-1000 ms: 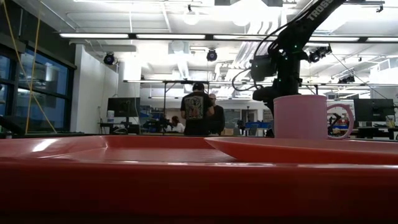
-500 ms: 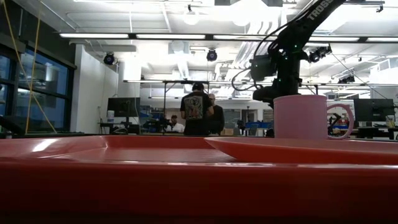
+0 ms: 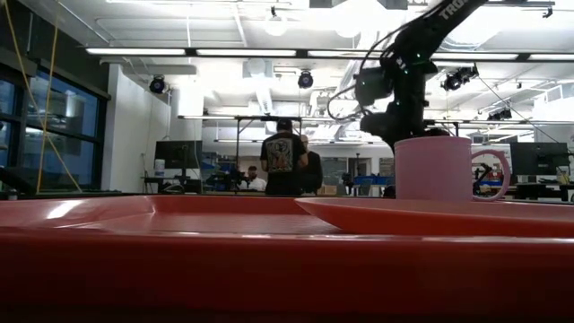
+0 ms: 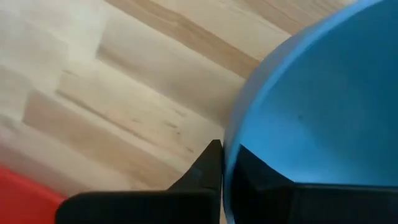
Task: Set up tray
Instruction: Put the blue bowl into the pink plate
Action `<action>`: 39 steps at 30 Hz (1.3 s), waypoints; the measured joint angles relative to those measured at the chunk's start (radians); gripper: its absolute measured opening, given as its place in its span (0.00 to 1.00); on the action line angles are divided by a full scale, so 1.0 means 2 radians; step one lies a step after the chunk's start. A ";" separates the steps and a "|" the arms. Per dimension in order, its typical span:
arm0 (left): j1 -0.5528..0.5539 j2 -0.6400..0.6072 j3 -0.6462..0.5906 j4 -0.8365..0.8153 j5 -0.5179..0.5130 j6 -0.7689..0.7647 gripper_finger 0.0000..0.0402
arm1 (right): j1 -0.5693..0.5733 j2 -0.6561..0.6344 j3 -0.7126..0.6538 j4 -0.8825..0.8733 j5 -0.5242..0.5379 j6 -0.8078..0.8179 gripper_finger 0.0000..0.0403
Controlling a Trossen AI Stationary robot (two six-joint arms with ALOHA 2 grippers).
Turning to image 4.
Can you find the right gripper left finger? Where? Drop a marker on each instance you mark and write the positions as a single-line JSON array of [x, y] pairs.
[[155, 208]]

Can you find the blue plastic bowl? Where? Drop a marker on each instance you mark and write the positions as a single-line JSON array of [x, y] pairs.
[[326, 93]]

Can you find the red plastic tray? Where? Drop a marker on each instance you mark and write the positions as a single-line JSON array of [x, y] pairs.
[[21, 202]]

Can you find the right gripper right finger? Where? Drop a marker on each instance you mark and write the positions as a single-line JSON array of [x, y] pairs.
[[311, 205]]

